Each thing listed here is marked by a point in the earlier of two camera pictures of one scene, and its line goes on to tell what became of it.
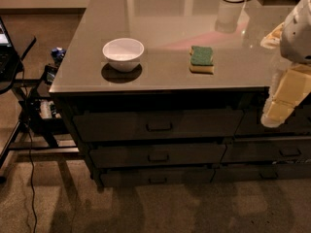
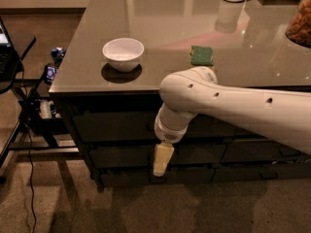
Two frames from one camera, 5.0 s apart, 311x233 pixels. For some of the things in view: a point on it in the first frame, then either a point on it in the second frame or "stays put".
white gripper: [297, 38] → [169, 132]
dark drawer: [152, 154] stays put
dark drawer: [159, 124] stays put
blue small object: [57, 53] stays put
